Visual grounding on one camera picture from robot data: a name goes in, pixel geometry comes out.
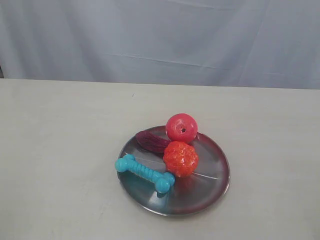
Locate teal toy bone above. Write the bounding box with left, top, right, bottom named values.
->
left=115, top=154, right=175, bottom=194

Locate red toy apple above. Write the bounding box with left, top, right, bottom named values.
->
left=165, top=113, right=198, bottom=144

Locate dark purple toy vegetable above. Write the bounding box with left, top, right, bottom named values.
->
left=135, top=130, right=171, bottom=153

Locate orange bumpy toy fruit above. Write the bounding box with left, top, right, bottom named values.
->
left=163, top=141, right=199, bottom=178

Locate round stainless steel plate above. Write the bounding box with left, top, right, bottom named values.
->
left=117, top=133, right=230, bottom=217

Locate white backdrop cloth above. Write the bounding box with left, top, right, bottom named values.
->
left=0, top=0, right=320, bottom=89

